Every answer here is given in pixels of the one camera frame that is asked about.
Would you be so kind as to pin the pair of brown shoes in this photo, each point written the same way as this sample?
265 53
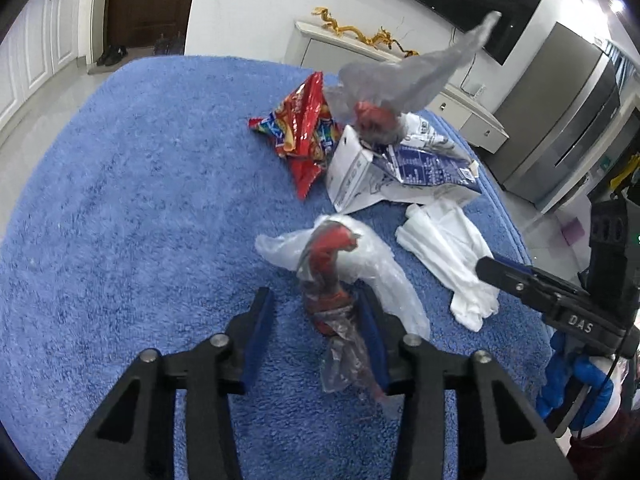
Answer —
169 45

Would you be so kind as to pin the blue and white milk carton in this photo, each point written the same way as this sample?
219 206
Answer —
405 175

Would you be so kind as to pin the blue towel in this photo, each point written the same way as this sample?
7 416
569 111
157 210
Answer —
140 220

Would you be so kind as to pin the red snack bag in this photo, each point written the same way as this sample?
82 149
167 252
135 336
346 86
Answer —
300 130

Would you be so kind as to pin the blue striped curtain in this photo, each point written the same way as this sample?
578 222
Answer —
617 60

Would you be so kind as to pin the pair of black shoes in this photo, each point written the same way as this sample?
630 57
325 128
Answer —
112 56

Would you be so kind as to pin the short golden dragon figurine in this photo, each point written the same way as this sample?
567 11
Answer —
382 37

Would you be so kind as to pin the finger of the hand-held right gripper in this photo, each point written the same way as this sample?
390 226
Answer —
505 277
560 284

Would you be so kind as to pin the grey steel refrigerator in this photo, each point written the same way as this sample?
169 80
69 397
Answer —
565 120

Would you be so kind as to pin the dark brown door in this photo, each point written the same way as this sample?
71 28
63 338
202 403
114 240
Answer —
150 0

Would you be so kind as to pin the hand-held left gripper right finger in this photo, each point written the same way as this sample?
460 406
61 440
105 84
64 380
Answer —
374 345

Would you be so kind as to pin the white television cabinet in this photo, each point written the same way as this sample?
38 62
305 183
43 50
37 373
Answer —
465 110

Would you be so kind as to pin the translucent white plastic bag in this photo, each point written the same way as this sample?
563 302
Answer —
395 290

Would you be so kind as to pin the long golden dragon figurine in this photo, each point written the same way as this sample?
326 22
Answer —
332 22

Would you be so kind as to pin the white tissue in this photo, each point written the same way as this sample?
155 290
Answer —
450 255

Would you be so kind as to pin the clear wrapper with red print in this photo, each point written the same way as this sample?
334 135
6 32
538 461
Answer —
327 280

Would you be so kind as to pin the yellow cloth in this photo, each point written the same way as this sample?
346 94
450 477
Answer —
627 172

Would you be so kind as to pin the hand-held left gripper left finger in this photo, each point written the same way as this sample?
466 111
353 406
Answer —
262 325

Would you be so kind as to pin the white floor cupboard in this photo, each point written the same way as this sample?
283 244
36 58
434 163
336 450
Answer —
40 40

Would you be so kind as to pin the grey plastic bag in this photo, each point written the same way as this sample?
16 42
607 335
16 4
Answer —
400 80

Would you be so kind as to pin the person's right hand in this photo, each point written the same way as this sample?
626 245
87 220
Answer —
565 385

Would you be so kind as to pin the dark red garment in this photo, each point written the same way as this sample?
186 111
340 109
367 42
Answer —
610 452

